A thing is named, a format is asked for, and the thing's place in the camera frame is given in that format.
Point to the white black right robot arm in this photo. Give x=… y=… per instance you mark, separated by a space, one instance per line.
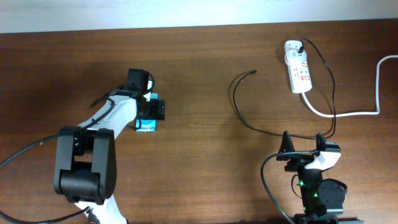
x=322 y=199

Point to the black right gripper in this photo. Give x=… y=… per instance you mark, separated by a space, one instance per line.
x=298 y=160

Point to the white power strip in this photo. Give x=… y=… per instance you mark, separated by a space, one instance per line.
x=299 y=75

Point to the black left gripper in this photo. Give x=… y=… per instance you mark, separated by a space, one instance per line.
x=158 y=111

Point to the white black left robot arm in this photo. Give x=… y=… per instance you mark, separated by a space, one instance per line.
x=85 y=163

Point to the white charger plug adapter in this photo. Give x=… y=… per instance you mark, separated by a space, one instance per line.
x=293 y=56

